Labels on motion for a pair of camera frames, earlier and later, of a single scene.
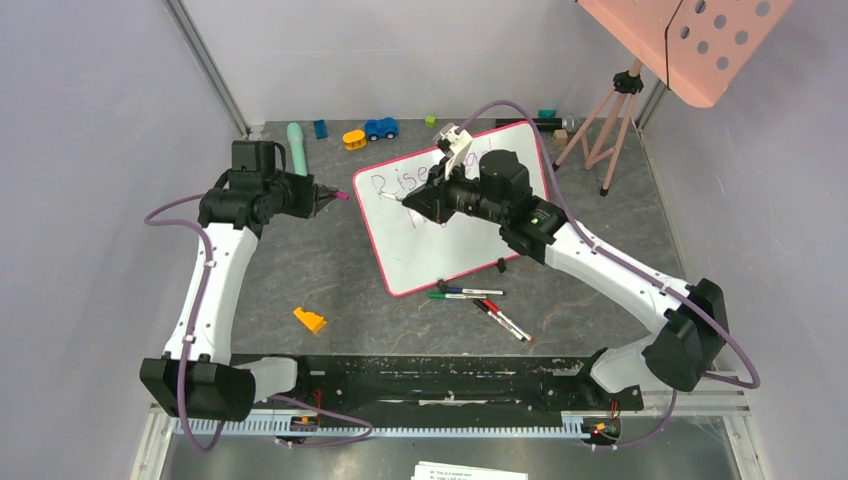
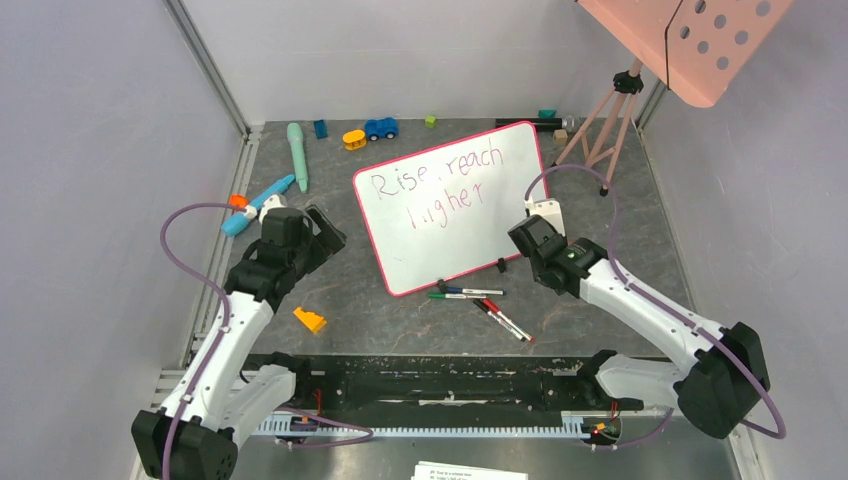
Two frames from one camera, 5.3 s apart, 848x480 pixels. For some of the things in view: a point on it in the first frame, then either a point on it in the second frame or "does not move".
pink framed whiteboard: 414,251 does not move
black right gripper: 436,201 to 526,235
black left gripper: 313,196 to 330,239
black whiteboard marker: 498,319 does not move
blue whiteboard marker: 472,291 does not move
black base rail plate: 442,386 does not move
